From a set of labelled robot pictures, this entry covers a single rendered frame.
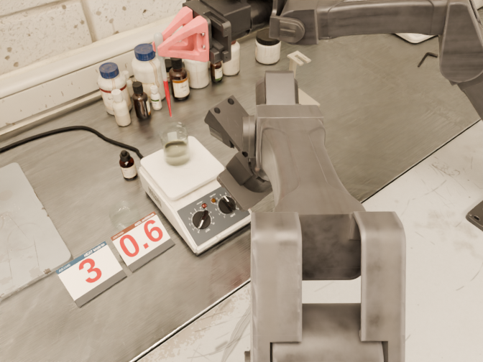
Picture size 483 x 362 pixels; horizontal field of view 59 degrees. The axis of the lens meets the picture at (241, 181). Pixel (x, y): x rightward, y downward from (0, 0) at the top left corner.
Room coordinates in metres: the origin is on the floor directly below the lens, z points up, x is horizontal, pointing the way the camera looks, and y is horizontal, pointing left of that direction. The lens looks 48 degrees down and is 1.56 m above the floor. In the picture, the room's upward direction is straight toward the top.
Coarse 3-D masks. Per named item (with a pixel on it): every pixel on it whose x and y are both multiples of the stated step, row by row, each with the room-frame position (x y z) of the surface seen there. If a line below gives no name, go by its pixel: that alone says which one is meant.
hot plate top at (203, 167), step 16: (192, 144) 0.60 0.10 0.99; (144, 160) 0.56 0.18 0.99; (160, 160) 0.56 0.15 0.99; (192, 160) 0.56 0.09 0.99; (208, 160) 0.56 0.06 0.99; (160, 176) 0.52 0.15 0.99; (176, 176) 0.52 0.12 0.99; (192, 176) 0.52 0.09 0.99; (208, 176) 0.52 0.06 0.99; (176, 192) 0.48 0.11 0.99
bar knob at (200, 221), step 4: (200, 212) 0.46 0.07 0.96; (204, 212) 0.45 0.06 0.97; (196, 216) 0.45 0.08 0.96; (200, 216) 0.45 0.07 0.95; (204, 216) 0.44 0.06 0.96; (208, 216) 0.46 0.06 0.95; (196, 220) 0.45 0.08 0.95; (200, 220) 0.44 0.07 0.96; (204, 220) 0.44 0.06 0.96; (208, 220) 0.45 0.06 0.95; (196, 224) 0.44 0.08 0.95; (200, 224) 0.43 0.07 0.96; (204, 224) 0.44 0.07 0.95; (208, 224) 0.44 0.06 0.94; (200, 228) 0.43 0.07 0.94; (204, 228) 0.44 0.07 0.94
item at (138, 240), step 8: (144, 224) 0.45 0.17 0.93; (152, 224) 0.45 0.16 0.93; (160, 224) 0.46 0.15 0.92; (128, 232) 0.43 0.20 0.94; (136, 232) 0.43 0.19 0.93; (144, 232) 0.44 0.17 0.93; (152, 232) 0.44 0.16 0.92; (160, 232) 0.44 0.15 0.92; (120, 240) 0.42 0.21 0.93; (128, 240) 0.42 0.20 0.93; (136, 240) 0.42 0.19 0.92; (144, 240) 0.43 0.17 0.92; (152, 240) 0.43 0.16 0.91; (160, 240) 0.43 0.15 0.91; (120, 248) 0.40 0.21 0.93; (128, 248) 0.41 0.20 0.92; (136, 248) 0.41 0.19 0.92; (144, 248) 0.41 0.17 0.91; (128, 256) 0.40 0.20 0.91
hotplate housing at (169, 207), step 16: (144, 176) 0.54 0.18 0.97; (160, 192) 0.49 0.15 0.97; (192, 192) 0.49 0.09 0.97; (208, 192) 0.50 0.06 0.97; (160, 208) 0.50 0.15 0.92; (176, 208) 0.46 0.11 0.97; (176, 224) 0.45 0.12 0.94; (240, 224) 0.46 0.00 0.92; (192, 240) 0.41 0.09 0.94; (208, 240) 0.42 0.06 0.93
